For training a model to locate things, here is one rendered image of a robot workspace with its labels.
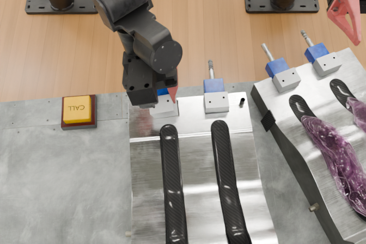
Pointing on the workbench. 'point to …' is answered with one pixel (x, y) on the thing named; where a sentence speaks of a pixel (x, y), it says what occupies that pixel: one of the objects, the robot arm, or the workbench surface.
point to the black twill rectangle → (268, 120)
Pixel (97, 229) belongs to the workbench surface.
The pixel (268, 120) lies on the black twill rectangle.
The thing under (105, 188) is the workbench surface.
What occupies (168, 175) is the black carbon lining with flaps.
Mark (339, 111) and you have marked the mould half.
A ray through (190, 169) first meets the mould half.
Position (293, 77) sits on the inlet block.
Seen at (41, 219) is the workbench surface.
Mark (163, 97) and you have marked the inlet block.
